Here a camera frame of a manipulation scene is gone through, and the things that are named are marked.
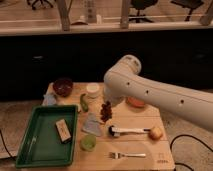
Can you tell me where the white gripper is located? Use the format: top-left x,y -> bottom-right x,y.
103,86 -> 124,106

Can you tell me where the dark purple grape bunch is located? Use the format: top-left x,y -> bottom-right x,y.
101,101 -> 112,123

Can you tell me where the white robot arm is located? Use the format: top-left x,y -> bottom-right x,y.
104,55 -> 213,132

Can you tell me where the white plastic cup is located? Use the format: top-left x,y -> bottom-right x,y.
86,83 -> 100,98

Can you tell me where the green plastic cup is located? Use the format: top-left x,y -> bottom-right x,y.
80,134 -> 96,152

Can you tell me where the orange bowl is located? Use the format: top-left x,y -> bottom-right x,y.
126,97 -> 146,108

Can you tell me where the green cucumber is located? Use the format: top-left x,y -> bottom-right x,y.
80,94 -> 89,112

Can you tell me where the grey triangular cloth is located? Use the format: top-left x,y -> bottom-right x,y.
82,113 -> 102,137

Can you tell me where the dark red bowl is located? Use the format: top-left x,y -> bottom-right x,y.
53,78 -> 73,97

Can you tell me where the wooden block in tray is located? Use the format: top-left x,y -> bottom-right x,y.
55,119 -> 71,143

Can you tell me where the silver metal fork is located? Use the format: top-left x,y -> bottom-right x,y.
109,152 -> 146,159

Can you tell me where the light blue folded cloth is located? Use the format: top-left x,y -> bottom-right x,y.
43,93 -> 57,106

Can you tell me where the green plastic tray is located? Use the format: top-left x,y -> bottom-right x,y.
16,105 -> 78,168

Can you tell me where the black office chair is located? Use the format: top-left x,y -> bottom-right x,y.
129,0 -> 158,23
26,0 -> 53,10

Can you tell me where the black office chair left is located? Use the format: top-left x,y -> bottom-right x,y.
26,0 -> 53,10

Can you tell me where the black cable right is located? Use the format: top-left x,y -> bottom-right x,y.
169,133 -> 213,171

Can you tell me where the black cable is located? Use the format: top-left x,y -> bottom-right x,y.
169,133 -> 213,171
0,129 -> 17,161

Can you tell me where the black cable left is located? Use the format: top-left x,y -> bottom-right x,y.
0,129 -> 17,161

